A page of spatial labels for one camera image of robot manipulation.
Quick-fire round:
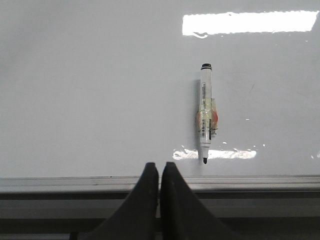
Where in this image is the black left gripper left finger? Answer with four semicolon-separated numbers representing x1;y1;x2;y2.
69;162;159;240

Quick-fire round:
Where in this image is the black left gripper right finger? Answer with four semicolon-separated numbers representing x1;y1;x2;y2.
159;162;243;240

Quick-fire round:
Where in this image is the grey aluminium whiteboard tray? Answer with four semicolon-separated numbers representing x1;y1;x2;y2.
0;175;320;240

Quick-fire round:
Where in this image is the white whiteboard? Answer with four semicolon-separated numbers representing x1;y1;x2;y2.
0;0;320;178

